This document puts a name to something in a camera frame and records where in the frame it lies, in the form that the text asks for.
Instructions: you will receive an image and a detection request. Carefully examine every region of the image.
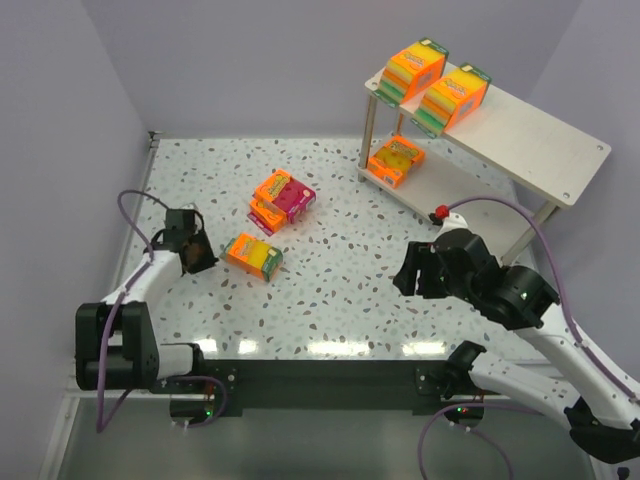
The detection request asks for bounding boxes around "Sponge Daddy yellow green box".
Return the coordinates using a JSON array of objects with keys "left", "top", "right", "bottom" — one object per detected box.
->
[{"left": 222, "top": 233, "right": 284, "bottom": 282}]

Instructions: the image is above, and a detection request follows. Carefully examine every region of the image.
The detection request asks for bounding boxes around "orange Scrub Daddy box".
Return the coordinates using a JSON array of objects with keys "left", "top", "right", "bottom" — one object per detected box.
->
[{"left": 248, "top": 198, "right": 287, "bottom": 236}]

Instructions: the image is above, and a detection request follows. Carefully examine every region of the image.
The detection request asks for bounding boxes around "pink Scrub Mommy box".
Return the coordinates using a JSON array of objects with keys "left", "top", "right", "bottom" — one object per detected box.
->
[{"left": 254, "top": 169, "right": 316, "bottom": 224}]

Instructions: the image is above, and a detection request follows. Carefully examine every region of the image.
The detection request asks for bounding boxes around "Scrub Daddy yellow sponge box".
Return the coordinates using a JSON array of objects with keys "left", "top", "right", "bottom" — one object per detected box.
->
[{"left": 367, "top": 135, "right": 426, "bottom": 189}]

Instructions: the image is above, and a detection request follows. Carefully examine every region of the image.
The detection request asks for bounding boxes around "Sponge Daddy multipack box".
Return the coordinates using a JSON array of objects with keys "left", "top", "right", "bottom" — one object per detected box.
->
[
  {"left": 411, "top": 63, "right": 492, "bottom": 138},
  {"left": 374, "top": 37, "right": 449, "bottom": 108}
]

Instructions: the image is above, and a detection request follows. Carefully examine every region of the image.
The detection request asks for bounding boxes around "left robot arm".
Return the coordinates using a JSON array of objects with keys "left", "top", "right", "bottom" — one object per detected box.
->
[{"left": 75, "top": 209, "right": 218, "bottom": 391}]

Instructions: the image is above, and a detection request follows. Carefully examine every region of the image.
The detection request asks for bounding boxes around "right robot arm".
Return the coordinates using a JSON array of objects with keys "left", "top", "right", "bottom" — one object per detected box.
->
[{"left": 393, "top": 228, "right": 639, "bottom": 464}]

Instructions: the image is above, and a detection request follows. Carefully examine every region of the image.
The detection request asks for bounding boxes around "white two-tier shelf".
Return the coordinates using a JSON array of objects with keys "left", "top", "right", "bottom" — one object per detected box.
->
[{"left": 356, "top": 62, "right": 612, "bottom": 270}]

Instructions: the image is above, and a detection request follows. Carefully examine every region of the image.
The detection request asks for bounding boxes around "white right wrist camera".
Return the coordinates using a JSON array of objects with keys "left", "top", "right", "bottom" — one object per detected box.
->
[{"left": 429, "top": 205, "right": 469, "bottom": 236}]

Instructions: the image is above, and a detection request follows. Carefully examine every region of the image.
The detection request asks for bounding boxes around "aluminium frame rail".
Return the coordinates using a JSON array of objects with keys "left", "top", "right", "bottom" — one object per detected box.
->
[{"left": 64, "top": 132, "right": 166, "bottom": 400}]

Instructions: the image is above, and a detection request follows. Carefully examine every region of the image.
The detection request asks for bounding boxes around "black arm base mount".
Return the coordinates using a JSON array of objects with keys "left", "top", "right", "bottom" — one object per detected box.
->
[{"left": 199, "top": 359, "right": 479, "bottom": 417}]

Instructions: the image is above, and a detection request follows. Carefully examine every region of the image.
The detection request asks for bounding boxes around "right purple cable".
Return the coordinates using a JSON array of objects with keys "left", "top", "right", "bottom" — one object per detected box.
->
[{"left": 417, "top": 195, "right": 640, "bottom": 480}]

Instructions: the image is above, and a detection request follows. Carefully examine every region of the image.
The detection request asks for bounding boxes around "purple cable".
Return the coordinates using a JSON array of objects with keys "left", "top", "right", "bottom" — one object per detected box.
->
[
  {"left": 95, "top": 189, "right": 229, "bottom": 434},
  {"left": 417, "top": 195, "right": 640, "bottom": 480}
]

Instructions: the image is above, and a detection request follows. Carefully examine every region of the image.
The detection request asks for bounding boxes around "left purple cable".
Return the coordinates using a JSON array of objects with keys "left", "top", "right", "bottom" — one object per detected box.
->
[{"left": 95, "top": 189, "right": 229, "bottom": 434}]

